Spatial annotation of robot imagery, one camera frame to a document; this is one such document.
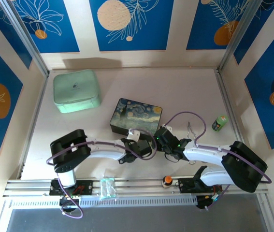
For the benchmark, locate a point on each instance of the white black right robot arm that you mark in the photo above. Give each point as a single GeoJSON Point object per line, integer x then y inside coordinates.
{"type": "Point", "coordinates": [206, 152]}

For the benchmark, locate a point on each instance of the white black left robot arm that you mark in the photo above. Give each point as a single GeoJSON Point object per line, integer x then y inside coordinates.
{"type": "Point", "coordinates": [103, 148]}

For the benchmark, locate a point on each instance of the starry night painted box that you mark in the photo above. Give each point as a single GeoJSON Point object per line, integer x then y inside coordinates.
{"type": "Point", "coordinates": [136, 113]}

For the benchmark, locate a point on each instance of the small orange capped bottle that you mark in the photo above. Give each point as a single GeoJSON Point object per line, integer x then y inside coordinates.
{"type": "Point", "coordinates": [167, 181]}

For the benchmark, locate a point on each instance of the clear plastic packet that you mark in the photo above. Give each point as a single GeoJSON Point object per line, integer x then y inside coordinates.
{"type": "Point", "coordinates": [107, 188]}

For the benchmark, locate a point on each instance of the green plastic bottle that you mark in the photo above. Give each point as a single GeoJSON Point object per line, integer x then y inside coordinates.
{"type": "Point", "coordinates": [220, 122]}

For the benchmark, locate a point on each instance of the mint green zip case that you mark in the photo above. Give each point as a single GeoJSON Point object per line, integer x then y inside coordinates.
{"type": "Point", "coordinates": [75, 89]}

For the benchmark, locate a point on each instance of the blue poster with beige circle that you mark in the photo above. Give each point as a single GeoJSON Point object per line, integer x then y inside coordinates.
{"type": "Point", "coordinates": [132, 26]}

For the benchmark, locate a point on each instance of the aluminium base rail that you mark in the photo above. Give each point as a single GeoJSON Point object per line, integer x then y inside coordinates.
{"type": "Point", "coordinates": [136, 184]}

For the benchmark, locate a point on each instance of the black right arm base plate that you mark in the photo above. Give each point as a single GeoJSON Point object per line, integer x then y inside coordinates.
{"type": "Point", "coordinates": [187, 186]}

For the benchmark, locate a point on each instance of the aluminium table edge rail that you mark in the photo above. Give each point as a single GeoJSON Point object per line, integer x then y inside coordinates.
{"type": "Point", "coordinates": [233, 120]}
{"type": "Point", "coordinates": [34, 120]}

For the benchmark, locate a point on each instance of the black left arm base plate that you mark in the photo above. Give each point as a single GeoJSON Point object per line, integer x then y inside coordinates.
{"type": "Point", "coordinates": [84, 186]}

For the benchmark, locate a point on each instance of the aluminium frame post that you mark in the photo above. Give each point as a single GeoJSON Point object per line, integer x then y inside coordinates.
{"type": "Point", "coordinates": [25, 38]}
{"type": "Point", "coordinates": [240, 36]}

